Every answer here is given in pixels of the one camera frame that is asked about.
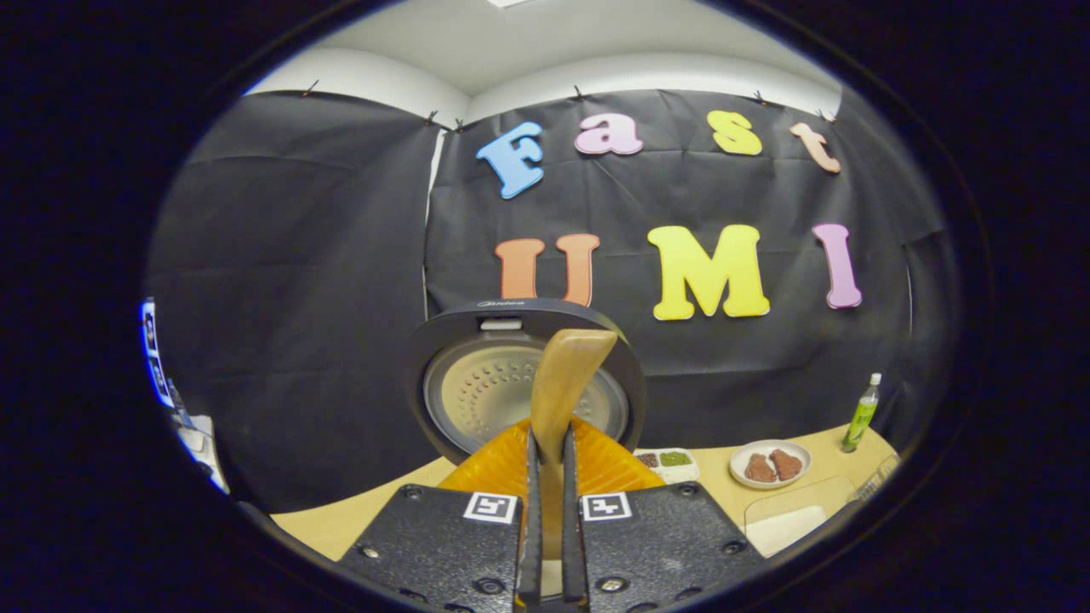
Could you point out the computer monitor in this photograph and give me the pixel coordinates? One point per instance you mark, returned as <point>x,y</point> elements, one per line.
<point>156,358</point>

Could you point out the brown meat piece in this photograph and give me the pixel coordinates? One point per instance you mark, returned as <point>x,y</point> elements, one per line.
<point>787,464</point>
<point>758,468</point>

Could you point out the black backdrop cloth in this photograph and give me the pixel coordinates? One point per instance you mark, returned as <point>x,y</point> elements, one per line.
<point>341,255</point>

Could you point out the clear box of rice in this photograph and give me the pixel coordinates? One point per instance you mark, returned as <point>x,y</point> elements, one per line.
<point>783,528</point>

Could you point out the white divided bean dish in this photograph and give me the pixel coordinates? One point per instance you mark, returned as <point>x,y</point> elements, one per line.
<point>677,460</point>

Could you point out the green drink bottle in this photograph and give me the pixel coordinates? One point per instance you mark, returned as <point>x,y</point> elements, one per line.
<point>860,417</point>

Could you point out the grey rice cooker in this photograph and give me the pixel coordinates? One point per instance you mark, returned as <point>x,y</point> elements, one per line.
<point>477,392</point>

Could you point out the white round plate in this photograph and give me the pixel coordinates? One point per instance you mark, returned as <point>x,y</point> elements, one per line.
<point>796,485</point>

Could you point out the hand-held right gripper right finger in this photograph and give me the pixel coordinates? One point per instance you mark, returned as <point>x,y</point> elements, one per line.
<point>572,528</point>

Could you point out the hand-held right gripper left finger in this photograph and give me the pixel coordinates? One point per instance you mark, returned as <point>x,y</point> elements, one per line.
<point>531,528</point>

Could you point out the wooden spoon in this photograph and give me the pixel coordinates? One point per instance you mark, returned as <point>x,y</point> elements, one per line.
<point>566,375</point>

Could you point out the white side table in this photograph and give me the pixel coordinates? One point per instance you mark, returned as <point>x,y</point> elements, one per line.
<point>204,451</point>

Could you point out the large ceiling light panel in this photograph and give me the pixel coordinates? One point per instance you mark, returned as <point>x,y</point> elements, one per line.
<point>508,2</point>

